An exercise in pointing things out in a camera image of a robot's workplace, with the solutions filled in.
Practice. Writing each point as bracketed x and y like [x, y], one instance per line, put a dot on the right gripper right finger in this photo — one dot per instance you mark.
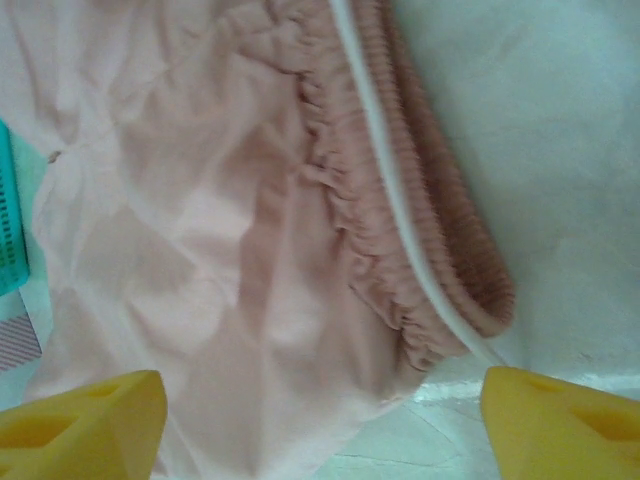
[565, 430]

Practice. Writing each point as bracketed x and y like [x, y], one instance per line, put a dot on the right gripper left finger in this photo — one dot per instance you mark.
[75, 430]

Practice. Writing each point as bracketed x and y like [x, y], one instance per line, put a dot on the pink shorts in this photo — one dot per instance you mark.
[225, 210]

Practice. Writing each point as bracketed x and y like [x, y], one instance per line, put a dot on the teal plastic basket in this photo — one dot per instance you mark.
[10, 215]

